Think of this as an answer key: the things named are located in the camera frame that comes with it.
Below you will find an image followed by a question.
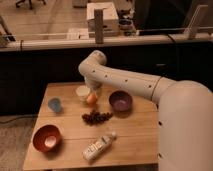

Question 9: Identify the dark bowl on desk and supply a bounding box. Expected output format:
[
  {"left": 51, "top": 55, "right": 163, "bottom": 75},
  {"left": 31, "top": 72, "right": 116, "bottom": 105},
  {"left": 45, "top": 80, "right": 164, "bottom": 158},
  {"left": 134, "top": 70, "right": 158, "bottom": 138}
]
[{"left": 119, "top": 19, "right": 132, "bottom": 30}]

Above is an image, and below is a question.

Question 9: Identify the black office chair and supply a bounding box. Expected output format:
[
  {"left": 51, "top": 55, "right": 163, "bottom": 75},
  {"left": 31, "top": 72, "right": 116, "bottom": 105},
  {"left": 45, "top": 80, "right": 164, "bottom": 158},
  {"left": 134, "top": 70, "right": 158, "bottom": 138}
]
[{"left": 15, "top": 0, "right": 46, "bottom": 10}]

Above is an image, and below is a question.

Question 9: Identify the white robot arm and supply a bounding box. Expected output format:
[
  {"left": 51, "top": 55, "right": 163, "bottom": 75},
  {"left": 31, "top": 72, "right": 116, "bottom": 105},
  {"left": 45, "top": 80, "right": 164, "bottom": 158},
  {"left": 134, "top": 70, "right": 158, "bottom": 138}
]
[{"left": 78, "top": 50, "right": 213, "bottom": 171}]

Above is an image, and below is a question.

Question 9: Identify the bunch of red grapes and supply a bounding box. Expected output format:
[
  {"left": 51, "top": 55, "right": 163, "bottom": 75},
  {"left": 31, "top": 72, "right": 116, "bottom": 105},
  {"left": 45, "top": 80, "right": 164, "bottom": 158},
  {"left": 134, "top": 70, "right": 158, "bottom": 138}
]
[{"left": 82, "top": 111, "right": 113, "bottom": 125}]

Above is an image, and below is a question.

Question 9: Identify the white cardboard box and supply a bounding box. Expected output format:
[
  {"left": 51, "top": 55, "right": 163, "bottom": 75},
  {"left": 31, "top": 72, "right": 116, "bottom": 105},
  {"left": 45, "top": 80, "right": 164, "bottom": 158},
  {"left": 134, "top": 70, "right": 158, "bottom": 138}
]
[{"left": 85, "top": 2, "right": 120, "bottom": 37}]

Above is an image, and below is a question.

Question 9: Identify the wooden table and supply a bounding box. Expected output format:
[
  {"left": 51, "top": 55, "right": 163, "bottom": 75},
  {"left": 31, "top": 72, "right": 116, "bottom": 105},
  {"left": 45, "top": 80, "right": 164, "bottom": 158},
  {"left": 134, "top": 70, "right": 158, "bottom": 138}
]
[{"left": 23, "top": 83, "right": 158, "bottom": 171}]

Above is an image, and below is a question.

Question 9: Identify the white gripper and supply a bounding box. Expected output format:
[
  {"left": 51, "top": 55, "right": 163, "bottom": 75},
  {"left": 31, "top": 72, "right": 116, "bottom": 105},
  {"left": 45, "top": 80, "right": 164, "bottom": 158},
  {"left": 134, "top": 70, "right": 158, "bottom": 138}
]
[{"left": 84, "top": 77, "right": 102, "bottom": 99}]

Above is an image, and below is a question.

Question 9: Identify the blue plastic cup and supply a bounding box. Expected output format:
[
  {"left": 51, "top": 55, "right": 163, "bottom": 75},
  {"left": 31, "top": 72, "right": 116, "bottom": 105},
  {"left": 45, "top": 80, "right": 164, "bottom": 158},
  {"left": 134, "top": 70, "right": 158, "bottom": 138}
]
[{"left": 48, "top": 98, "right": 62, "bottom": 113}]

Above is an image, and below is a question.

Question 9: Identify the white plastic bottle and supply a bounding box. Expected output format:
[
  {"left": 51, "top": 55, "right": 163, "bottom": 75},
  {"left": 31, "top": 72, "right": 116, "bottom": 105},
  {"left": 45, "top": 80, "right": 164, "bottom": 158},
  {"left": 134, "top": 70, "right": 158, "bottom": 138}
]
[{"left": 82, "top": 132, "right": 117, "bottom": 161}]

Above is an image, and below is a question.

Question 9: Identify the black cable on floor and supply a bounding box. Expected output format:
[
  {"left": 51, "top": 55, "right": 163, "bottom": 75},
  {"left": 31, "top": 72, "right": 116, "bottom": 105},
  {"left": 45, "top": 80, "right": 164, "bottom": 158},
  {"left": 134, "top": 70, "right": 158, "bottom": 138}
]
[{"left": 0, "top": 114, "right": 38, "bottom": 125}]

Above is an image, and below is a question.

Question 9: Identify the wooden post on counter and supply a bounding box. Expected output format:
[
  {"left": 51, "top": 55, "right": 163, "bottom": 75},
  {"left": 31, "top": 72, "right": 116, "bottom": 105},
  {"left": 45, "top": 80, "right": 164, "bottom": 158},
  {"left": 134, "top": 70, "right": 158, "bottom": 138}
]
[{"left": 94, "top": 9, "right": 103, "bottom": 44}]

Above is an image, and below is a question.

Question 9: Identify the white angled bracket right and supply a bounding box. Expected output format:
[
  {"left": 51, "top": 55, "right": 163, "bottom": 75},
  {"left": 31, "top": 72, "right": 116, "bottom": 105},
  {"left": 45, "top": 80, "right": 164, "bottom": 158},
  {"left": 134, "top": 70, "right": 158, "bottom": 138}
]
[{"left": 184, "top": 5, "right": 208, "bottom": 39}]

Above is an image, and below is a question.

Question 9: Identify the red orange bowl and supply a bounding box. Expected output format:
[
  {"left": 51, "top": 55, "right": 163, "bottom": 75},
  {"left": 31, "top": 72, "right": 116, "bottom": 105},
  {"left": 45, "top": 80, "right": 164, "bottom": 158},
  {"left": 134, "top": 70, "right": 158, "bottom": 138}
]
[{"left": 33, "top": 125, "right": 62, "bottom": 153}]

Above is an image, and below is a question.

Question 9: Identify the white paper cup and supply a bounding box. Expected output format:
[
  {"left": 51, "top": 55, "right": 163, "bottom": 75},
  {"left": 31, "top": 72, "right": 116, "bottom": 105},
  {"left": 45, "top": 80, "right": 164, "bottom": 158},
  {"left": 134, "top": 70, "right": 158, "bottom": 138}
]
[{"left": 76, "top": 85, "right": 90, "bottom": 102}]

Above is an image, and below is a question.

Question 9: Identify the orange yellow apple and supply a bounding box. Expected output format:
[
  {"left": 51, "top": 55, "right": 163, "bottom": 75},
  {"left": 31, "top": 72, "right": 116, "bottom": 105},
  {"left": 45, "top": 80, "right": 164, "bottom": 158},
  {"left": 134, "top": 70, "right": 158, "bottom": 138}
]
[{"left": 86, "top": 93, "right": 97, "bottom": 104}]

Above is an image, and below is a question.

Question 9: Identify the purple bowl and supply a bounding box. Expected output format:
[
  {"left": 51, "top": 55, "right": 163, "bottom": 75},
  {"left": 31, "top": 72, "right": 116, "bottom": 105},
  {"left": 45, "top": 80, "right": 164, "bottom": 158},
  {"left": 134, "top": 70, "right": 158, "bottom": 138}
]
[{"left": 109, "top": 90, "right": 133, "bottom": 112}]

